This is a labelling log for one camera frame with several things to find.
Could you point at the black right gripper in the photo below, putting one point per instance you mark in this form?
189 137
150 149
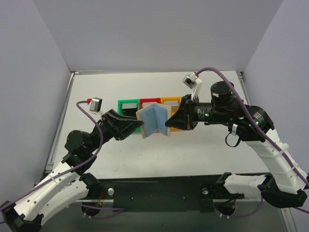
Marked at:
188 112

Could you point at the cards in green bin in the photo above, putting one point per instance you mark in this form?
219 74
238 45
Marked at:
129 109

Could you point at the green plastic bin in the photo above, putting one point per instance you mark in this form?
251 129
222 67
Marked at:
120 102

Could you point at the yellow plastic bin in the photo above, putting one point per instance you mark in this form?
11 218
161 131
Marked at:
173 109

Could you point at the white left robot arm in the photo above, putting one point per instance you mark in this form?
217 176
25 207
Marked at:
69 180

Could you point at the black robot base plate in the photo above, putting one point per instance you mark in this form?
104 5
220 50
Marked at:
163 194

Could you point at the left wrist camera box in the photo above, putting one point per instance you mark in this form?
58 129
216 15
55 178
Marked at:
94 104

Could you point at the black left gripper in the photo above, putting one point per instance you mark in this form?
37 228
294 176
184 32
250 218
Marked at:
110 126

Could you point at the beige leather card holder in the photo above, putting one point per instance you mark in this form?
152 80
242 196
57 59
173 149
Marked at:
169 116

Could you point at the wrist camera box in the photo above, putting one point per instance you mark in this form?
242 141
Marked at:
94 104
194 83

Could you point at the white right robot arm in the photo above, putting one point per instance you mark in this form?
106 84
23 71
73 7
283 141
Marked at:
284 186

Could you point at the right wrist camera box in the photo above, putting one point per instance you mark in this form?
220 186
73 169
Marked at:
194 83

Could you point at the red plastic bin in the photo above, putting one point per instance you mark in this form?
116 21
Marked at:
149 101

